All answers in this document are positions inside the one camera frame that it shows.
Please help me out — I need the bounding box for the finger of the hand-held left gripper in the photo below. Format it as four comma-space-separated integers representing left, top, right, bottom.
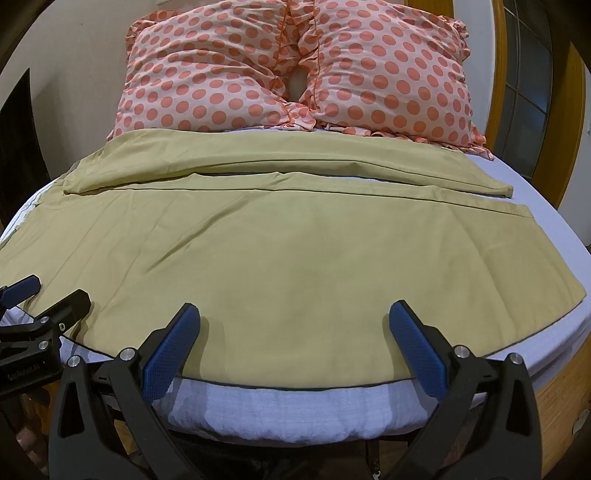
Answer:
18, 289, 92, 346
0, 275, 41, 311

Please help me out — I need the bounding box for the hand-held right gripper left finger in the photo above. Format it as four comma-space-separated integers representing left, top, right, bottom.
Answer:
48, 303, 202, 480

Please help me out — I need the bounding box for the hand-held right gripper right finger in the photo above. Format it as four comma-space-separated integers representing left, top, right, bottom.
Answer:
389, 300, 542, 480

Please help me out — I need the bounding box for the olive yellow bed sheet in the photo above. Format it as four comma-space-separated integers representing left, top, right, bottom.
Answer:
0, 128, 588, 387

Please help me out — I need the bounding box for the dark wooden furniture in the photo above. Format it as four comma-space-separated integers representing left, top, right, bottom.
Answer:
0, 68, 52, 232

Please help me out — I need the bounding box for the pink polka dot pillow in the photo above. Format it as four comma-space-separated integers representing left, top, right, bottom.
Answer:
286, 0, 488, 151
107, 4, 301, 141

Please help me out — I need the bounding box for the wooden framed glass door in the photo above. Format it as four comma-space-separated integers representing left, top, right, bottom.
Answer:
475, 0, 591, 208

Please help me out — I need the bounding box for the wooden bed frame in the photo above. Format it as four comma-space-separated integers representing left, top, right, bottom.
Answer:
532, 300, 591, 480

